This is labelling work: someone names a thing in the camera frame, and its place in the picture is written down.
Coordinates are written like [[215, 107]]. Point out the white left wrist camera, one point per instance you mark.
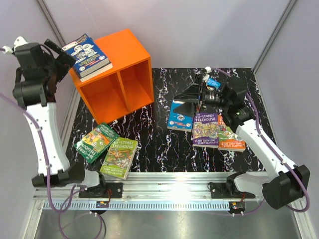
[[20, 41]]

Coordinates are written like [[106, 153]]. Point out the green 104-storey treehouse book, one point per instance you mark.
[[93, 144]]

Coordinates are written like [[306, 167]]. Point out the black marble-pattern mat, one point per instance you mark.
[[163, 150]]

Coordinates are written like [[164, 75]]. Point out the aluminium mounting rail frame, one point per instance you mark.
[[173, 192]]

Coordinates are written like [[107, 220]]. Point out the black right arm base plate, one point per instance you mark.
[[227, 190]]

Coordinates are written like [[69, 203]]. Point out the teal 26-storey treehouse book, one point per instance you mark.
[[213, 83]]

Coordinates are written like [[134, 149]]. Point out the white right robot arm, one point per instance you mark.
[[285, 182]]

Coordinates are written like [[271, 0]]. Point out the bright blue paperback book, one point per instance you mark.
[[178, 121]]

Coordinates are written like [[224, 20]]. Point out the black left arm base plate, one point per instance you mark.
[[112, 189]]

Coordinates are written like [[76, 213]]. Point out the purple 52-storey treehouse book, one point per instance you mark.
[[205, 130]]

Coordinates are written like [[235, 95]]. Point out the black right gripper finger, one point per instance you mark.
[[190, 95], [186, 109]]

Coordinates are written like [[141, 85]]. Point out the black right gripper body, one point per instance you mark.
[[211, 98]]

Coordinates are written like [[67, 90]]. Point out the lime 65-storey treehouse book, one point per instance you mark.
[[119, 158]]

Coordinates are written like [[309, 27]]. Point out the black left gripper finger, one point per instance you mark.
[[57, 49], [64, 60]]

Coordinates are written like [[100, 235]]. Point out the orange two-compartment shelf box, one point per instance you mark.
[[126, 87]]

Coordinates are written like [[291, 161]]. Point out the orange 78-storey treehouse book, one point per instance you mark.
[[228, 140]]

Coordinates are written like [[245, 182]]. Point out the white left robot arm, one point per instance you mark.
[[39, 105]]

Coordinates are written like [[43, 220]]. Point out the blue 91-storey treehouse book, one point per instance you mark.
[[90, 59]]

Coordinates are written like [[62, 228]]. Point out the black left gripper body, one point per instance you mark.
[[53, 68]]

